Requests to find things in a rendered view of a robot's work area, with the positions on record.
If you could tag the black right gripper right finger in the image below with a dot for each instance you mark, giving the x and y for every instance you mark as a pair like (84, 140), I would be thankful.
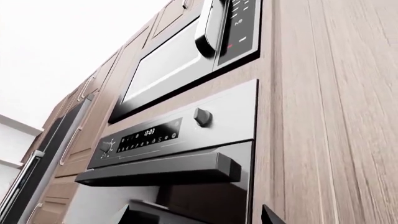
(268, 218)

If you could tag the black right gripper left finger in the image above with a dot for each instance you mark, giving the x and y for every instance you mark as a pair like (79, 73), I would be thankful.
(122, 218)

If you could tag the oven knob with symbols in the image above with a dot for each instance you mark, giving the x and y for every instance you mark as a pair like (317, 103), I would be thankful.
(107, 146)

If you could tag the black oven clock display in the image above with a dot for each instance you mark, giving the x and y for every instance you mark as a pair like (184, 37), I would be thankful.
(149, 137)

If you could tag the round grey oven knob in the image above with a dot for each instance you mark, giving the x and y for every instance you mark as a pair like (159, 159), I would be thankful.
(202, 116)

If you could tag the steel oven control panel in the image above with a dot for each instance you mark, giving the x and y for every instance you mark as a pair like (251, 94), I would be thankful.
(227, 100)

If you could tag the black steel refrigerator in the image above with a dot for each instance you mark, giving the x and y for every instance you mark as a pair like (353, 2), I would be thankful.
(49, 144)

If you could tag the built-in steel microwave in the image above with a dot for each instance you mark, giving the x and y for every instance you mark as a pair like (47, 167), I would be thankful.
(164, 70)

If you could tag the black microwave control panel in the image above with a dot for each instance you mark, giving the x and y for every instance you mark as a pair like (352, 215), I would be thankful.
(242, 30)

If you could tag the wooden kitchen cabinet wall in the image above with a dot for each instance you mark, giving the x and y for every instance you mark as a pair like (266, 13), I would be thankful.
(326, 116)

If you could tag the white wall shelf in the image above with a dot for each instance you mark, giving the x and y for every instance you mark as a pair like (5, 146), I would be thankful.
(15, 142)

